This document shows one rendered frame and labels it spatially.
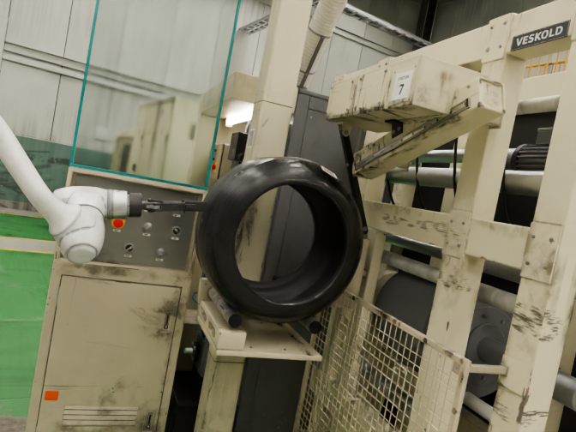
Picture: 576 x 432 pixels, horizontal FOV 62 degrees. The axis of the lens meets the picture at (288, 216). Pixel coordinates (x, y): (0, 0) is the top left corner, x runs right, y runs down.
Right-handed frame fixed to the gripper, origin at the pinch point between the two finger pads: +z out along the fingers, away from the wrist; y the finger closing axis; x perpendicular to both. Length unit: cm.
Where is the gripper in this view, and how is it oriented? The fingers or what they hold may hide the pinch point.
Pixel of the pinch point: (195, 206)
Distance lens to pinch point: 157.3
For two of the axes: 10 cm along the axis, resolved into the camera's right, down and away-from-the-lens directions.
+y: -3.4, -1.1, 9.3
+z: 9.4, 0.2, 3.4
